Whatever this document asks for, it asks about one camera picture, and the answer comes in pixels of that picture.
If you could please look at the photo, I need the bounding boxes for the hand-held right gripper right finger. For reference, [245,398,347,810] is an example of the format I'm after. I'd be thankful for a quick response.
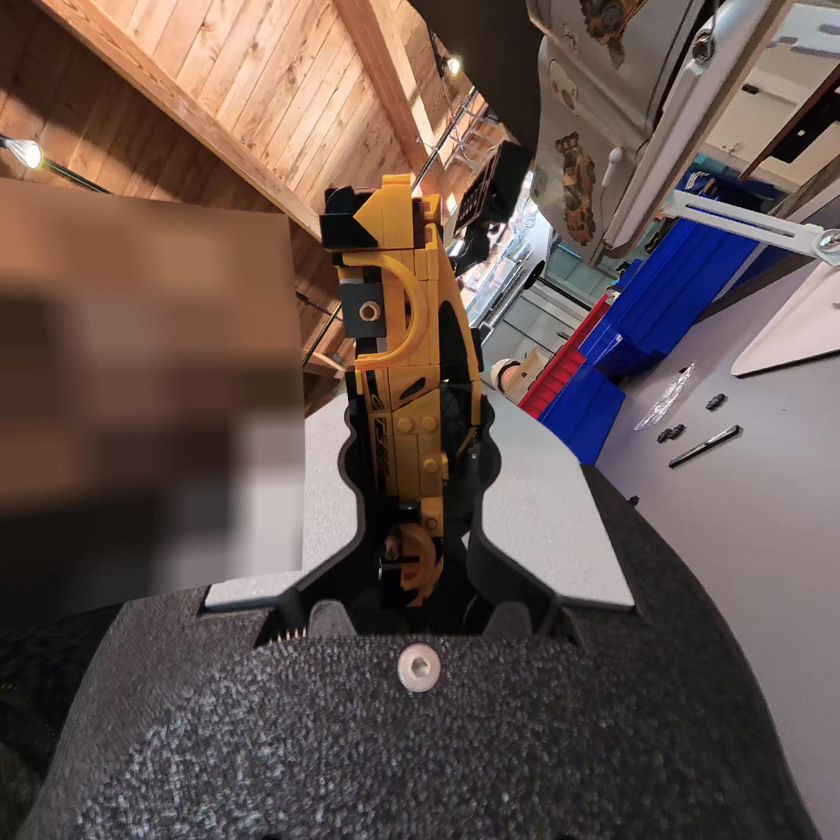
[469,390,636,634]

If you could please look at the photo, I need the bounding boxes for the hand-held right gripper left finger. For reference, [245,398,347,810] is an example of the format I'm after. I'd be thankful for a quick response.
[205,395,365,611]

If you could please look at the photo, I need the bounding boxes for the yellow lego car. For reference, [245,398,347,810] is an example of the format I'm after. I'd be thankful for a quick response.
[320,141,536,611]

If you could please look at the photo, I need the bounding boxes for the black rim inserts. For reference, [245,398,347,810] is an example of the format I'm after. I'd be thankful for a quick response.
[656,394,726,442]

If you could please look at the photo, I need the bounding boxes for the clear plastic parts bag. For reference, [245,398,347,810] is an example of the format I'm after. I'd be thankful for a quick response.
[633,364,697,431]

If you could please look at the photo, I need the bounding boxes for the black lego rod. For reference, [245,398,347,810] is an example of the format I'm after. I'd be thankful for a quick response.
[668,425,744,468]

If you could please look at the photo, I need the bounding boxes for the lego instruction booklet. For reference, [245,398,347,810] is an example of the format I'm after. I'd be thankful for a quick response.
[528,0,723,263]

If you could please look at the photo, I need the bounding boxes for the red plastic bin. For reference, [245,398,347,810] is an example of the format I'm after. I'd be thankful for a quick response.
[518,295,611,421]

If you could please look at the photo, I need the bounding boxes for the white metal book stand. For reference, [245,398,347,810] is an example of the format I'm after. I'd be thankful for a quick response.
[604,0,840,378]

